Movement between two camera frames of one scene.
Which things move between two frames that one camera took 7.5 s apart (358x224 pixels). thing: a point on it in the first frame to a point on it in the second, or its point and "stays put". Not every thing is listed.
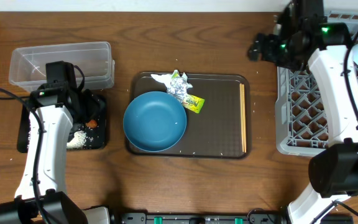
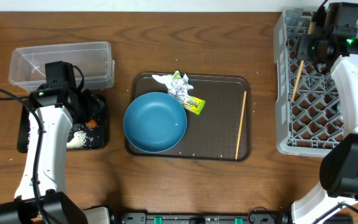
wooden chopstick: x=241 y=98 to x=240 y=125
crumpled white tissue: x=164 y=78 stays put
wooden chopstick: x=243 y=91 to x=300 y=70
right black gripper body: x=286 y=58 to x=308 y=49
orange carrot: x=92 y=124 stays put
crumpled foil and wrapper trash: x=179 y=85 stays put
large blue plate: x=155 y=121 stays put
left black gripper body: x=91 y=106 stays put
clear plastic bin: x=28 y=65 stays put
